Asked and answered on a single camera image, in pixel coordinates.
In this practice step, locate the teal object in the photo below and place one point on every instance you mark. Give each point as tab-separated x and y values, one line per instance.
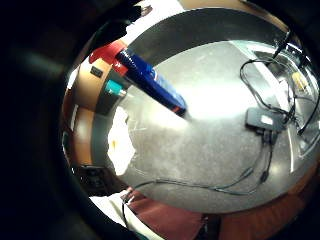
114	88

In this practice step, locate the white crumpled paper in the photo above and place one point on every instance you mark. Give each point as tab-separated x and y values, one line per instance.
120	143

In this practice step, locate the small black rectangle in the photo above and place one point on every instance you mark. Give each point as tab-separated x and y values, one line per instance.
96	71

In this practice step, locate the yellow object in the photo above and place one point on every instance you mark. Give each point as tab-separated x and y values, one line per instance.
299	81

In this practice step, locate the black stand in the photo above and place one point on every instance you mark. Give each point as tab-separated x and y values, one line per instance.
281	43

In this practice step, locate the black device box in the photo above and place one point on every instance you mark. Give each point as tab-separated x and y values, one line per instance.
261	119

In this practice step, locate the person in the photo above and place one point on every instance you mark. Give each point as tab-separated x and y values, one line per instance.
160	218

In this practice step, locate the red object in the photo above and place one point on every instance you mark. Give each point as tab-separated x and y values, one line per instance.
105	53

